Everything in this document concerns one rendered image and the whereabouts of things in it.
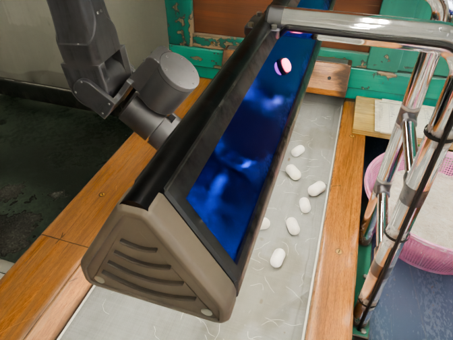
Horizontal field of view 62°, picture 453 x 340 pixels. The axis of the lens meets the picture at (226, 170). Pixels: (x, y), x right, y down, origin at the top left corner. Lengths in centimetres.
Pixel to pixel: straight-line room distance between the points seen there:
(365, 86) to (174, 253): 84
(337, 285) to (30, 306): 41
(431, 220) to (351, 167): 16
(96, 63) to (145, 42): 158
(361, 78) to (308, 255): 49
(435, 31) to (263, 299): 39
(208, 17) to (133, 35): 115
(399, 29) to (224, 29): 70
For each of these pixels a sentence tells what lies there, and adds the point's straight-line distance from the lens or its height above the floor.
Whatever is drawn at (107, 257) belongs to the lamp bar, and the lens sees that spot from 19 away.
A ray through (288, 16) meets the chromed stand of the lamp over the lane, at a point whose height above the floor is 112.
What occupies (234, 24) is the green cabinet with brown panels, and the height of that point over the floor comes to 90.
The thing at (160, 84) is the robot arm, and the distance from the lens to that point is 48.
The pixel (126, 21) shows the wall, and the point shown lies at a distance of 209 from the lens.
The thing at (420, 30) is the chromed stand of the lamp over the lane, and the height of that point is 112.
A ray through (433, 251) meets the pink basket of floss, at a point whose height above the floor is 75.
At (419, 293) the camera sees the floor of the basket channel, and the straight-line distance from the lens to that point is 71.
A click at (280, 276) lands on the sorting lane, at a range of 58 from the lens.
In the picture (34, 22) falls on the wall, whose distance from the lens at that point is 246.
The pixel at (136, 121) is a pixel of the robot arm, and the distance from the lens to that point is 53.
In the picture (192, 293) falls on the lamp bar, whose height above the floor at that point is 106.
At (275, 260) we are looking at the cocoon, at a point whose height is 76.
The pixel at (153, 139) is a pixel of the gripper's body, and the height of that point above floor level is 91.
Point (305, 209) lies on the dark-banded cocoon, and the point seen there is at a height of 75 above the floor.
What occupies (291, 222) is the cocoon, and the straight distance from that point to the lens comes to 63.
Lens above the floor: 121
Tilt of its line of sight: 40 degrees down
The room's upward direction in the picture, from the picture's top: straight up
